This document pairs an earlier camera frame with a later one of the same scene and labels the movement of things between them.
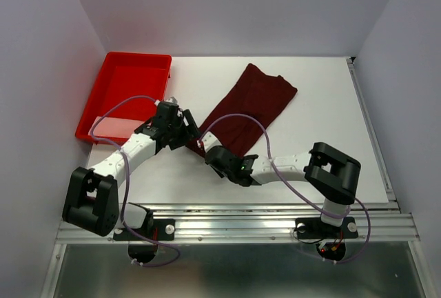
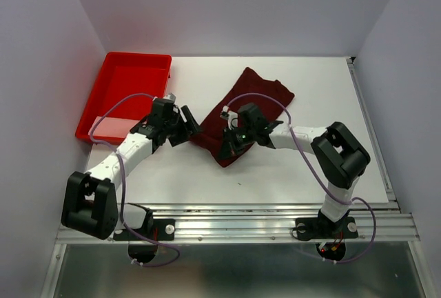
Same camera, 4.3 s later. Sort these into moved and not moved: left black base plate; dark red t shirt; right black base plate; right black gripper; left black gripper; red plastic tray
Moved: dark red t shirt; right black gripper
Not moved: red plastic tray; left black base plate; right black base plate; left black gripper
